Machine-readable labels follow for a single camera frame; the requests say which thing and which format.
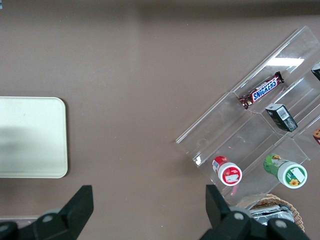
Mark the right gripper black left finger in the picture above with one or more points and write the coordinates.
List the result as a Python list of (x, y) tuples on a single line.
[(65, 220)]

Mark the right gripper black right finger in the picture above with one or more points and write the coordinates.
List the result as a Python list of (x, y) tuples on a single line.
[(225, 225)]

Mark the tan oval wicker basket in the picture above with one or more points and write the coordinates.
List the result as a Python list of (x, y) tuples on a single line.
[(297, 215)]

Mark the cream rectangular tray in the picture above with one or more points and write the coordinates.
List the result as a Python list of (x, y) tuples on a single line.
[(32, 140)]

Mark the silver foil packet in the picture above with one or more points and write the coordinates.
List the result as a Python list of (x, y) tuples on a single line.
[(265, 212)]

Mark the red white-capped cup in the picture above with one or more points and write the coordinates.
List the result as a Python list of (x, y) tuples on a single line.
[(228, 173)]

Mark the green white-capped cup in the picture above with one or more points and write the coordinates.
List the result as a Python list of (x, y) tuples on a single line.
[(290, 175)]

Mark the clear acrylic stepped shelf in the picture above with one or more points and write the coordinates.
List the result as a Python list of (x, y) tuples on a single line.
[(250, 140)]

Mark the black box with barcode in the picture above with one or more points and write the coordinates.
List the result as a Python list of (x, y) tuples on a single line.
[(281, 117)]

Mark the brown cookie box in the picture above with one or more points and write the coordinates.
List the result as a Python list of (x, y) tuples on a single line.
[(317, 136)]

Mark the Snickers chocolate bar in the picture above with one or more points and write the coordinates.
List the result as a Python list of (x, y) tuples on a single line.
[(265, 90)]

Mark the small black box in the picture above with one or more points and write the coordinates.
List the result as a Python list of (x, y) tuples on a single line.
[(317, 72)]

